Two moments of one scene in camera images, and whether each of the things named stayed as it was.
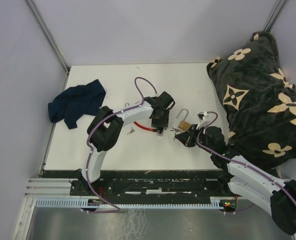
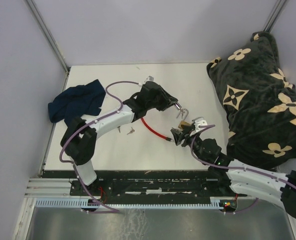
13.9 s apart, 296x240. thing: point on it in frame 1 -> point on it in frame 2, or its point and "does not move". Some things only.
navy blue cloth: (72, 102) does not move
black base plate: (147, 183) does not move
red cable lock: (142, 127) -> (178, 107)
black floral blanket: (267, 114) does not move
